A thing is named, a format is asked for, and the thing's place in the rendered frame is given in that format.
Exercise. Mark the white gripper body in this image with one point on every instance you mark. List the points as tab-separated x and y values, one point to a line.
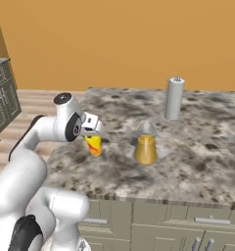
99	130

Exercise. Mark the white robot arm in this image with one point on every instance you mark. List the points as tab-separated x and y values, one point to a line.
21	183

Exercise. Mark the yellow and orange cup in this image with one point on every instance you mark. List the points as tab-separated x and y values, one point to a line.
94	146

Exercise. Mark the glass pitcher with yellow drink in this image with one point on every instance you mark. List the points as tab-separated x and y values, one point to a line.
145	148

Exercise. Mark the grey paper towel roll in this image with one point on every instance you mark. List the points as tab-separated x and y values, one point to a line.
174	98

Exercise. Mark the beige drawer front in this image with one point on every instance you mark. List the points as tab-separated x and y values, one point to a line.
117	217
150	213
209	214

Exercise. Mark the dark grey appliance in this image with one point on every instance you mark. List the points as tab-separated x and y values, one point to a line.
2	98

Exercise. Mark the beige cupboard door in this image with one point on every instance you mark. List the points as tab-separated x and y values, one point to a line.
162	238
228	241

